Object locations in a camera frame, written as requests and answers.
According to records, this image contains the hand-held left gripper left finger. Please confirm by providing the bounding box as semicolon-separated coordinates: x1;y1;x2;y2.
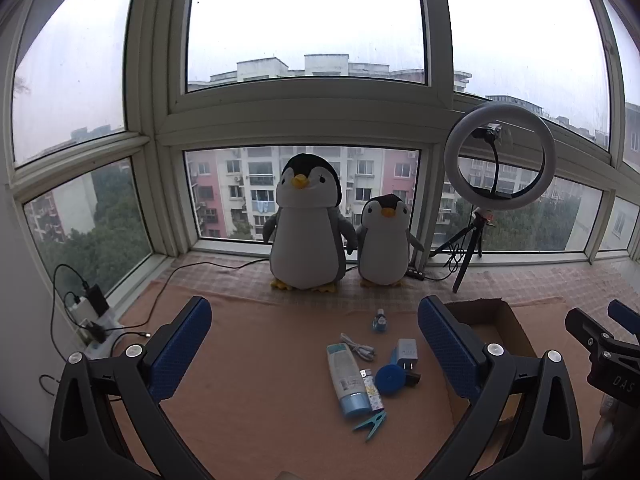
48;296;213;480

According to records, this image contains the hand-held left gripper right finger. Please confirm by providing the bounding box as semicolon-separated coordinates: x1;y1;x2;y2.
417;295;585;480

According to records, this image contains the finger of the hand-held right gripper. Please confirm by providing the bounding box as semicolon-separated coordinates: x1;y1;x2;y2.
607;300;640;333
565;307;618;361

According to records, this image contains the white wall charger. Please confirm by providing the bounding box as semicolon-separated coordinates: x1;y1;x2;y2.
396;338;419;372

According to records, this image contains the cardboard box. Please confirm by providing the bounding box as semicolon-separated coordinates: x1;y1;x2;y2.
443;298;539;423

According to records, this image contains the round blue tape measure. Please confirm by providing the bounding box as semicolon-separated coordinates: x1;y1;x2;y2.
374;363;409;396

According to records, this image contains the patterned lighter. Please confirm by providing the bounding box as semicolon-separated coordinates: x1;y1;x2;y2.
360;368;384;411

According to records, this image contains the white charging cable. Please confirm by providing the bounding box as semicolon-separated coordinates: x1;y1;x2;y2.
340;332;377;361

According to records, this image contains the white and blue lotion tube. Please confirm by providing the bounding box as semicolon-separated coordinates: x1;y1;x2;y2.
326;343;370;417

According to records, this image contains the teal clothes peg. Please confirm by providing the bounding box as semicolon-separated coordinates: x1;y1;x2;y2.
352;410;389;442

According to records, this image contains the checked beige mat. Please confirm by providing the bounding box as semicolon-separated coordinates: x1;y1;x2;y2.
150;252;640;346

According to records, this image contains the white power strip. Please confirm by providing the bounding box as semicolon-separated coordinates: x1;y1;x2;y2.
75;305;124;359

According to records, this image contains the black power adapter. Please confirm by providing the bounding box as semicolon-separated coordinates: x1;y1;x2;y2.
82;285;110;316

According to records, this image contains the black tripod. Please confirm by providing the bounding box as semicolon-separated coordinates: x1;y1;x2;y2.
429;208;496;293

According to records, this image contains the small penguin plush toy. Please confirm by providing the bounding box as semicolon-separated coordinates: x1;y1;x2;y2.
356;194;425;288

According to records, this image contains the large penguin plush toy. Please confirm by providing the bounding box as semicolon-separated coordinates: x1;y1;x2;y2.
263;154;357;293

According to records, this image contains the black gooseneck phone clamp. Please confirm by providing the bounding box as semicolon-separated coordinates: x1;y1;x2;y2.
470;122;507;196

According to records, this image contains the short black plug cable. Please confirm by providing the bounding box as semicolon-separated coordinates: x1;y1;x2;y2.
111;329;154;357

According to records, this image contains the long black power cable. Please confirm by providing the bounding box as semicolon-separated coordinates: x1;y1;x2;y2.
120;257;272;333

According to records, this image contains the black ring light cable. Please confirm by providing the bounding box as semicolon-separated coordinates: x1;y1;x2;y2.
424;240;467;281

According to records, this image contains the white ring light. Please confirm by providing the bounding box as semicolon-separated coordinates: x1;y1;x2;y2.
444;102;556;209

